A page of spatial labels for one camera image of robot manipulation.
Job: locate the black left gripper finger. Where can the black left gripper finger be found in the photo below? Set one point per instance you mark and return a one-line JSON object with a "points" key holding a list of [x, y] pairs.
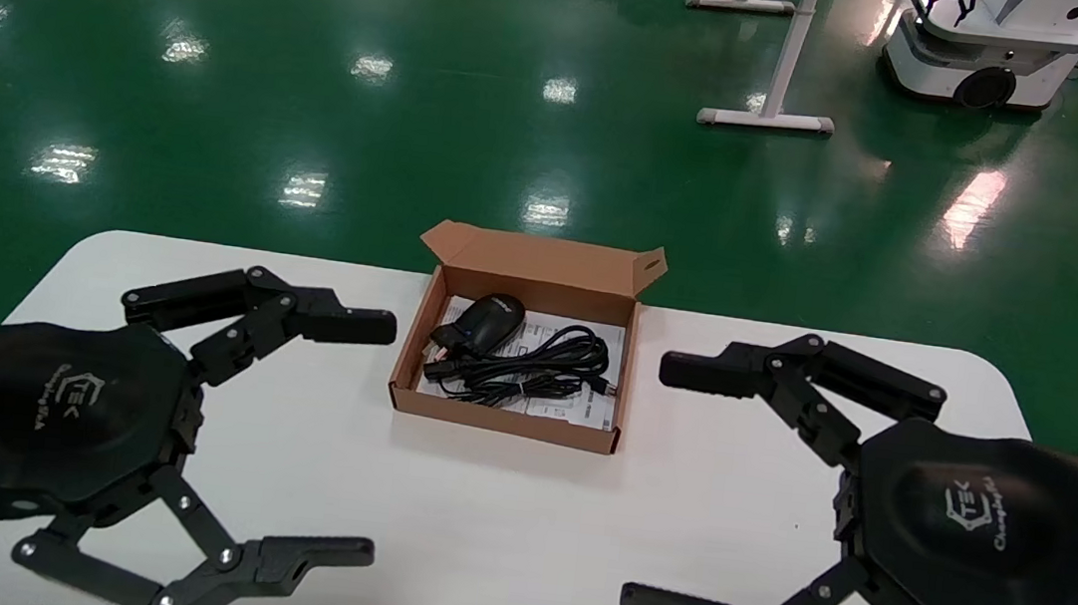
{"points": [[292, 557], [337, 321]]}

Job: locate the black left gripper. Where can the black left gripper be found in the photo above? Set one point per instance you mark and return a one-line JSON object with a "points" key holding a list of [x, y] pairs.
{"points": [[37, 410]]}

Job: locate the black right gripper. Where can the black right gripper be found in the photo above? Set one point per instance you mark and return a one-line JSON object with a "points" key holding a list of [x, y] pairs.
{"points": [[976, 529]]}

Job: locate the brown cardboard box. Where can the brown cardboard box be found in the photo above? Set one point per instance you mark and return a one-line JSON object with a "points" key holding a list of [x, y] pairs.
{"points": [[506, 421]]}

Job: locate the printed white paper sheet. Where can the printed white paper sheet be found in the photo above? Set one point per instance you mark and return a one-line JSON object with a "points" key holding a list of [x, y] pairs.
{"points": [[577, 415]]}

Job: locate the white metal stand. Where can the white metal stand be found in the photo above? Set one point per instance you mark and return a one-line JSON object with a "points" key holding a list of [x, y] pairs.
{"points": [[791, 48]]}

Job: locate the white wheeled robot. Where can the white wheeled robot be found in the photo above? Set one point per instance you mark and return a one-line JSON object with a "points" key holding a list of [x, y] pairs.
{"points": [[987, 39]]}

